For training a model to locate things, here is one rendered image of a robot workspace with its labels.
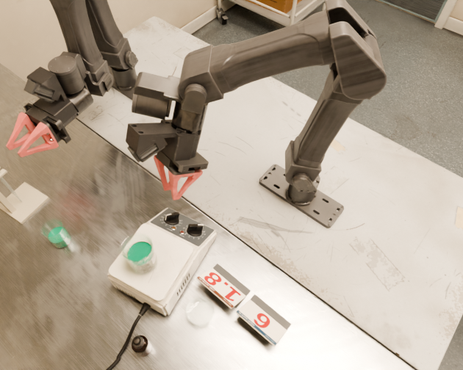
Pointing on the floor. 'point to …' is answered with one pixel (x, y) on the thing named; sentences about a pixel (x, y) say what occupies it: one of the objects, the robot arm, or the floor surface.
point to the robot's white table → (408, 249)
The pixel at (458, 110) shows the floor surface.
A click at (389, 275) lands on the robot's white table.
